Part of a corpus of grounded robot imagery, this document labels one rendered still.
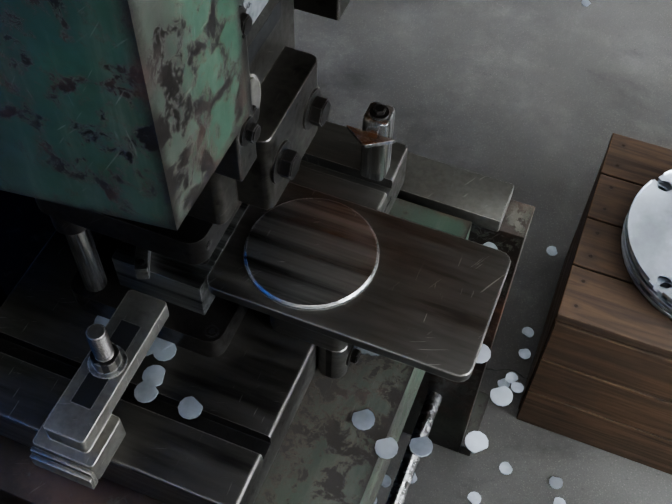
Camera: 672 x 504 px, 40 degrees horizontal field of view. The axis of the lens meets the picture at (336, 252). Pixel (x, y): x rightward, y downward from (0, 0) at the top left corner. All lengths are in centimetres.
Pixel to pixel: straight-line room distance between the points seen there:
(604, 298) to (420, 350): 63
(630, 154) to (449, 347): 83
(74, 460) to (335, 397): 26
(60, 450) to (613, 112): 158
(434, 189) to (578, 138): 101
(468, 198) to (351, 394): 29
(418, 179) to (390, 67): 107
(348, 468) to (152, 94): 53
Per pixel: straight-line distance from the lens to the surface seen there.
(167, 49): 45
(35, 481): 96
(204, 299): 86
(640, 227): 144
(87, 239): 84
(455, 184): 109
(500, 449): 163
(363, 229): 86
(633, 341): 137
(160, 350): 89
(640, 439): 161
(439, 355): 80
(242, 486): 83
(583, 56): 225
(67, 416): 82
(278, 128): 69
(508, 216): 110
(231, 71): 53
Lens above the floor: 148
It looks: 55 degrees down
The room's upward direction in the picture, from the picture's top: 1 degrees clockwise
